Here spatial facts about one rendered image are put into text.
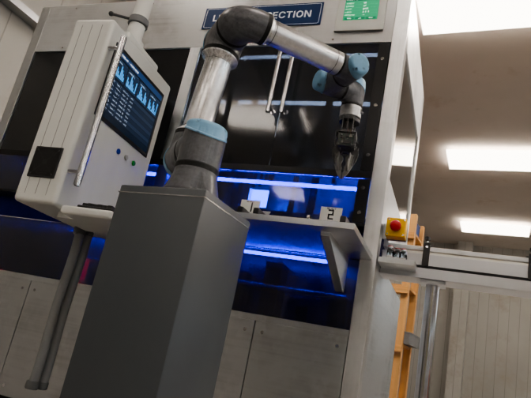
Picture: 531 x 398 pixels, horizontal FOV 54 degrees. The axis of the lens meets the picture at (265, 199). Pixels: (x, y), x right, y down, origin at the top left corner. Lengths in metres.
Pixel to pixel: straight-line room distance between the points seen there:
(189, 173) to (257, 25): 0.51
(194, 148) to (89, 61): 0.85
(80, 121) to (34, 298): 0.94
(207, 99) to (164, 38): 1.23
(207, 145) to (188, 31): 1.43
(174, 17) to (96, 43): 0.78
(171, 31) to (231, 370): 1.66
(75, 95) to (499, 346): 10.91
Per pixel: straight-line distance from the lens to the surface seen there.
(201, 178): 1.33
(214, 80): 1.60
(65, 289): 2.18
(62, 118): 2.03
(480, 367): 12.06
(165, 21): 2.84
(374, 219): 1.99
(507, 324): 12.15
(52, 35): 3.24
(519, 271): 2.05
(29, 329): 2.56
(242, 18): 1.60
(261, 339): 2.00
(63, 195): 1.93
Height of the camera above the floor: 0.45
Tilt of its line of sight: 17 degrees up
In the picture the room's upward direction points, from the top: 12 degrees clockwise
